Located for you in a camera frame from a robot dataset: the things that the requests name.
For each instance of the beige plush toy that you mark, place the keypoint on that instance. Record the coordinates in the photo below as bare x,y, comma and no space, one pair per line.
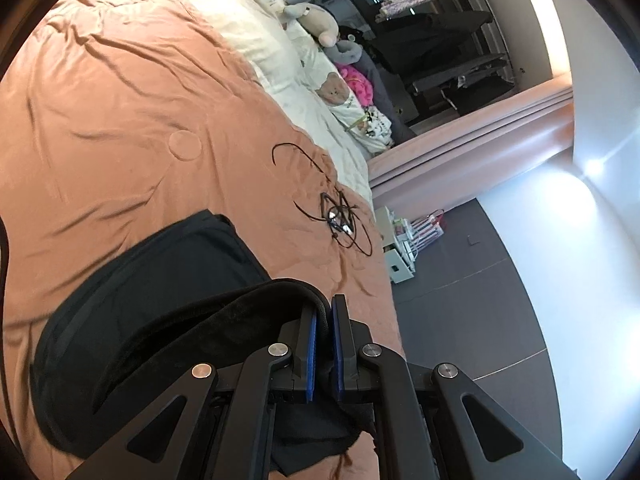
317,21

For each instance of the brown blanket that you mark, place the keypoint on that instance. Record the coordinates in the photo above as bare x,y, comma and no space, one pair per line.
120,117

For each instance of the white nightstand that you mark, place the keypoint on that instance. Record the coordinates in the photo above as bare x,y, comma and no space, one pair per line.
397,255

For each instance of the bear print pillow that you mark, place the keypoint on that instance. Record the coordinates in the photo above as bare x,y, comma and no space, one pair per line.
327,83

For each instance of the striped bag on nightstand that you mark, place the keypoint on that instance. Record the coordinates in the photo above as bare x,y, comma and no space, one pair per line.
425,230

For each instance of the right pink curtain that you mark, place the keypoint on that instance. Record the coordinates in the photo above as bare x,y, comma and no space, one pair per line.
460,160

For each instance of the pink fluffy item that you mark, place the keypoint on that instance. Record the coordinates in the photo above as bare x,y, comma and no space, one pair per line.
358,83

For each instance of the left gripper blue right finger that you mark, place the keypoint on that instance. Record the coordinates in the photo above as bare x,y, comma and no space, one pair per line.
345,352

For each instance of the cream bed sheet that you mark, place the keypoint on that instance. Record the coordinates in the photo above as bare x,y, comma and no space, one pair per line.
255,31

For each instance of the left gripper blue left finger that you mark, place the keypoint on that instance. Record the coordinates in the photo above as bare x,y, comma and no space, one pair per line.
304,355

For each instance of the black shorts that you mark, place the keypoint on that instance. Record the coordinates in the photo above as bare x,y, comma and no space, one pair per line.
174,361

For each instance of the white patterned cloth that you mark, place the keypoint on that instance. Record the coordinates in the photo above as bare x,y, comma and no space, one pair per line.
377,134

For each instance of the grey plush toy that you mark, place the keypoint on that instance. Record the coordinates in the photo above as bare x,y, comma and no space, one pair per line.
344,52

